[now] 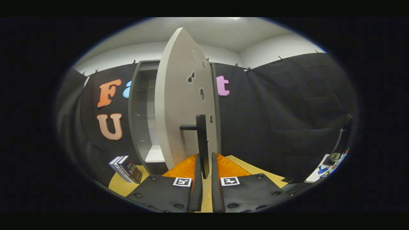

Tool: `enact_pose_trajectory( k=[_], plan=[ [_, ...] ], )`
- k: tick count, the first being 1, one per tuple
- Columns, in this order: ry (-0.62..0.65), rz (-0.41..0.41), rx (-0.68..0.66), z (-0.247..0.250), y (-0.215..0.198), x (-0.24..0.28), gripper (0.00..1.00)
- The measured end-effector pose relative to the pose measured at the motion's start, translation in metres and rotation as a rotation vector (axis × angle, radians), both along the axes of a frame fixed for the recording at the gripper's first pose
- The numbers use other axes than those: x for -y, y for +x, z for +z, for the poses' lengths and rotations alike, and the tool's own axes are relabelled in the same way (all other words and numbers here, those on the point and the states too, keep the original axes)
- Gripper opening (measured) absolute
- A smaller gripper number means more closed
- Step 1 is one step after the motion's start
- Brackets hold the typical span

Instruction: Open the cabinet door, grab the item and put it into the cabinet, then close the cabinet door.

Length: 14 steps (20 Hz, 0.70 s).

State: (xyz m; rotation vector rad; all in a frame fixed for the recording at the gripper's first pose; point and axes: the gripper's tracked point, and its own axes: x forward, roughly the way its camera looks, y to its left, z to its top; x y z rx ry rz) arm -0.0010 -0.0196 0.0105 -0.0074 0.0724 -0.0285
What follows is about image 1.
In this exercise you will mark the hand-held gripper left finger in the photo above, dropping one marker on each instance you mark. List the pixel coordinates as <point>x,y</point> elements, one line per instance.
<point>196,191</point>

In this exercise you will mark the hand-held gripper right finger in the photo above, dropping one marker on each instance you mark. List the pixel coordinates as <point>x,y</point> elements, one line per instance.
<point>215,191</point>

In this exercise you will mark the beige cabinet door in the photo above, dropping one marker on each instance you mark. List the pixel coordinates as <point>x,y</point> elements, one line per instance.
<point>175,95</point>

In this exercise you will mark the white cabinet shelf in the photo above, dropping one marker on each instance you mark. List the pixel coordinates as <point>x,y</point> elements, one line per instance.
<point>155,155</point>

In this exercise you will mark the dark blue book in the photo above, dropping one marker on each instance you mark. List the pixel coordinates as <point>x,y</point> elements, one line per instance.
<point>132,169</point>

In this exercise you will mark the light blue book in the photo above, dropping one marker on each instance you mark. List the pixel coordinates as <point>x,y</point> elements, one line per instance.
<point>114,164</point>

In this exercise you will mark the white side table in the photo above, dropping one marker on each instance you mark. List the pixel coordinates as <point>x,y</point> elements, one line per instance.
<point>314,174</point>

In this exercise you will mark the grey cabinet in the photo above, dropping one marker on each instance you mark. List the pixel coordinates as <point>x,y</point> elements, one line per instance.
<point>140,105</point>

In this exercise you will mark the black backdrop cloth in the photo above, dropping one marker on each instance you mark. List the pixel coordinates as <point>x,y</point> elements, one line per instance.
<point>287,111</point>

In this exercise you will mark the grey stand pole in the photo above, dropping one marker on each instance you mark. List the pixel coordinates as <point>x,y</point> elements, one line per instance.
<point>338,140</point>

